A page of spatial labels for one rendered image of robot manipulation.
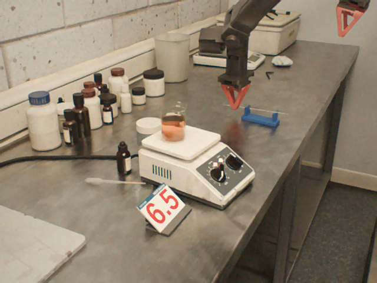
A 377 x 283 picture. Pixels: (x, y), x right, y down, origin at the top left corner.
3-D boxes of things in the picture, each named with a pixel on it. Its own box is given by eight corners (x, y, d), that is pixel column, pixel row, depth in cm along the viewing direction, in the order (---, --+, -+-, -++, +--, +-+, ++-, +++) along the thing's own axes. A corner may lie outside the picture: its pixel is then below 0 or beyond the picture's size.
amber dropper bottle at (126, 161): (116, 174, 89) (114, 144, 86) (118, 167, 92) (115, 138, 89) (131, 173, 89) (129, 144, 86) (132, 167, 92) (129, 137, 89)
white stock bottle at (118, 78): (106, 107, 125) (103, 71, 121) (115, 100, 130) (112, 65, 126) (125, 108, 124) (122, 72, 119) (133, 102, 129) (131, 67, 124)
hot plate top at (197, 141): (222, 138, 86) (222, 134, 86) (189, 161, 77) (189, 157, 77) (175, 125, 92) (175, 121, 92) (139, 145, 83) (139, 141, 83)
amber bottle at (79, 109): (88, 138, 105) (83, 97, 100) (71, 138, 105) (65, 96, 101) (93, 131, 109) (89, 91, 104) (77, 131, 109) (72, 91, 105)
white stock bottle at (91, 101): (106, 124, 113) (103, 88, 109) (92, 131, 109) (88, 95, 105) (91, 120, 116) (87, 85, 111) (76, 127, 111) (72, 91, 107)
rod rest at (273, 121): (280, 122, 114) (281, 110, 113) (275, 127, 112) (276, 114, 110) (245, 115, 119) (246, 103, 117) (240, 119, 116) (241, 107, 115)
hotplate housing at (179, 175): (255, 181, 86) (258, 147, 83) (222, 213, 76) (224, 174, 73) (168, 154, 97) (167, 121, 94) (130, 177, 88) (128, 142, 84)
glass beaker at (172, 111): (154, 140, 84) (152, 102, 81) (174, 132, 88) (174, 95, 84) (174, 150, 80) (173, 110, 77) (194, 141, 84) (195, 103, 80)
